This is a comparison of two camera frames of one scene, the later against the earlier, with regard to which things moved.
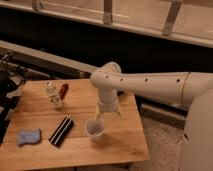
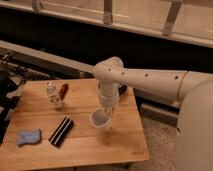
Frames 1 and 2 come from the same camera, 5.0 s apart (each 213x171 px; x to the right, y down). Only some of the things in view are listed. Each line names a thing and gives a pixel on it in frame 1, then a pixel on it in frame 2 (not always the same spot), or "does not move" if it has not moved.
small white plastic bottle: (53, 95) does not move
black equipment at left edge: (11, 77) does not move
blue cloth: (29, 136) does not move
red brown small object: (63, 90) does not move
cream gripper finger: (118, 113) → (110, 113)
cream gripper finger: (96, 115) → (103, 107)
